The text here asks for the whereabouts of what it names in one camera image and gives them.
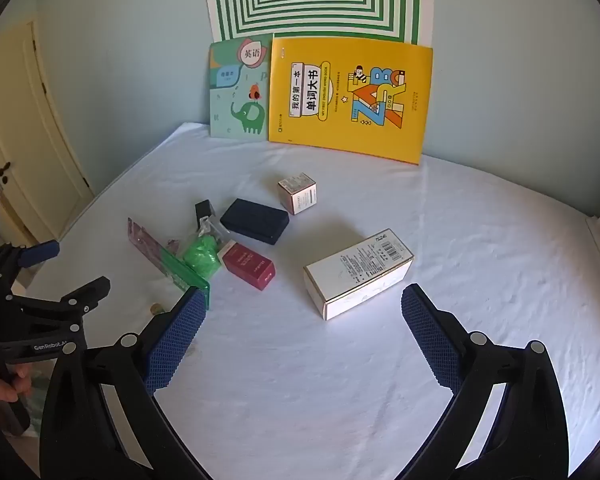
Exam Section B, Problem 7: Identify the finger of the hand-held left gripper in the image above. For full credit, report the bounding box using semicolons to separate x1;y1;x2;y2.
2;276;112;346
0;241;61;281

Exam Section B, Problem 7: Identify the white bed sheet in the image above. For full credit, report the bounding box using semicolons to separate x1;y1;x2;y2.
30;121;600;480

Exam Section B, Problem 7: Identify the small black item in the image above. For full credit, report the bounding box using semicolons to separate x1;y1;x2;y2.
195;200;216;233

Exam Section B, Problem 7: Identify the long white cardboard box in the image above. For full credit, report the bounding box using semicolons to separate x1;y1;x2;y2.
303;228;415;322

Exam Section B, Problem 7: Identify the person's left hand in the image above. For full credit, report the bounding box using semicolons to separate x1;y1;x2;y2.
0;362;33;403

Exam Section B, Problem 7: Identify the green elephant book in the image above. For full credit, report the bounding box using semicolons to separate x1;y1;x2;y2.
209;34;275;138

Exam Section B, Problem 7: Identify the yellow picture book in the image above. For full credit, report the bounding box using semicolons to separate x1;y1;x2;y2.
267;36;434;166

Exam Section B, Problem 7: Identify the green white striped wall poster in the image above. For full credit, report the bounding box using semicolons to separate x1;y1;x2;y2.
202;0;435;48

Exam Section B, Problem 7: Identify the green plastic bag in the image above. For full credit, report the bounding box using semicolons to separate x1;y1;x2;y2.
182;215;231;281

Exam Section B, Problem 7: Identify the small pink white box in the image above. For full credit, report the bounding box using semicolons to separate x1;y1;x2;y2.
278;172;318;216

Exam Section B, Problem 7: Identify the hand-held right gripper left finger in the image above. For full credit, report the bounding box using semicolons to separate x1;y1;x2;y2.
37;286;211;480

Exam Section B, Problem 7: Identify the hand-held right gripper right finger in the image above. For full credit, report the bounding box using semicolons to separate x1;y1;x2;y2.
400;283;571;480

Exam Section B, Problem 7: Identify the dark navy case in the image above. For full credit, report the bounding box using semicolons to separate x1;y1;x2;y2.
220;198;290;246

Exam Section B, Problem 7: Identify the cream door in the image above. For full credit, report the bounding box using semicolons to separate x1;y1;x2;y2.
0;20;96;246

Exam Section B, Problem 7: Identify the colourful plastic packet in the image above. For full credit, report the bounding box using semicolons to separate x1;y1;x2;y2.
127;217;212;308

